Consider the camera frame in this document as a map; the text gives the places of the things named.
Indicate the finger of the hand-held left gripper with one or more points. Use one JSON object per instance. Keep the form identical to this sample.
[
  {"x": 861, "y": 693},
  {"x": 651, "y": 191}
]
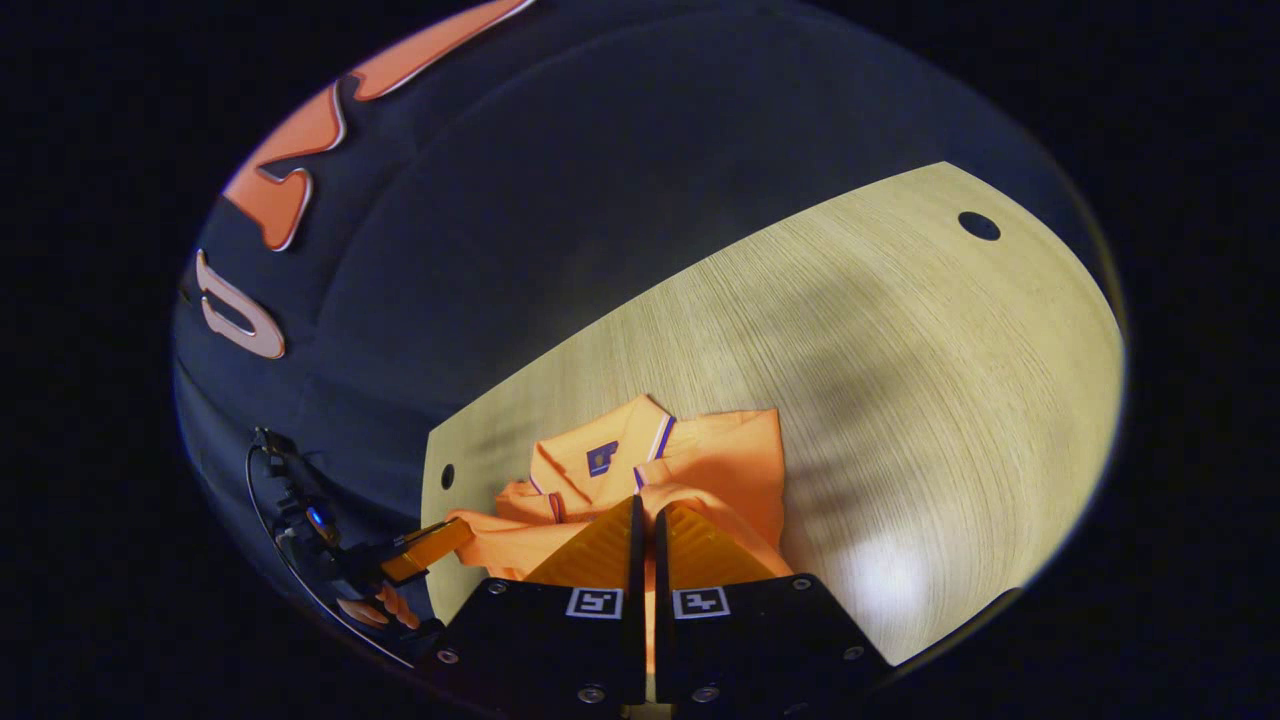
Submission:
[{"x": 430, "y": 548}]

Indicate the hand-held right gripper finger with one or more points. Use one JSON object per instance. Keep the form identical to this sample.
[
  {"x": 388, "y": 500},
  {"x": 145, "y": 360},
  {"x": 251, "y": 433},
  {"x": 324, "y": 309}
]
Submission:
[
  {"x": 661, "y": 565},
  {"x": 637, "y": 560}
]

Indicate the orange T-shirt with collar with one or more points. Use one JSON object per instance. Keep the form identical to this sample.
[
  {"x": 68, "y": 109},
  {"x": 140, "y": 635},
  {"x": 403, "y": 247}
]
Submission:
[{"x": 720, "y": 470}]

